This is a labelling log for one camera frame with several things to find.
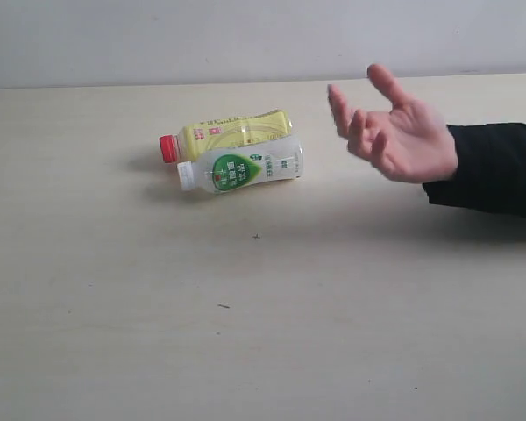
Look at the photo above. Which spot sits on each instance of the black sleeved forearm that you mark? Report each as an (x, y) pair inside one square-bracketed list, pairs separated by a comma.
[(491, 173)]

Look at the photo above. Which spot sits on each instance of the yellow bottle red cap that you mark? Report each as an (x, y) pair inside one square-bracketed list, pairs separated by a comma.
[(193, 140)]

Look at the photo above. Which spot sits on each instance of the person's open bare hand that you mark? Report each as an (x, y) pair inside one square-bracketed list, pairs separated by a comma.
[(411, 143)]

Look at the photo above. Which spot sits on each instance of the white green label bottle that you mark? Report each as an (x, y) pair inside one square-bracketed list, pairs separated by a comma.
[(223, 170)]

